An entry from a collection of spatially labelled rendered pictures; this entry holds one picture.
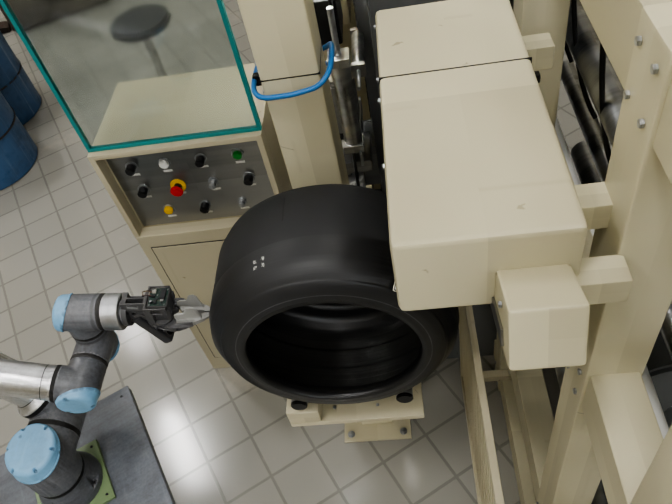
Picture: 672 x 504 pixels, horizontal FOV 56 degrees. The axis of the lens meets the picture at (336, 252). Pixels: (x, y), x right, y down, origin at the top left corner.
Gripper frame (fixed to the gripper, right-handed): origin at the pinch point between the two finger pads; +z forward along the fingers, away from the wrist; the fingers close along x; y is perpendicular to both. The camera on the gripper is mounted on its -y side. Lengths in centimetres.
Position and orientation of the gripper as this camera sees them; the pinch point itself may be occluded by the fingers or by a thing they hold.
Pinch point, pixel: (209, 314)
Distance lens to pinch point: 156.3
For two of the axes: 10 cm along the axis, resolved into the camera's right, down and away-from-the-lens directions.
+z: 10.0, -0.3, -0.5
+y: -0.5, -6.6, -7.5
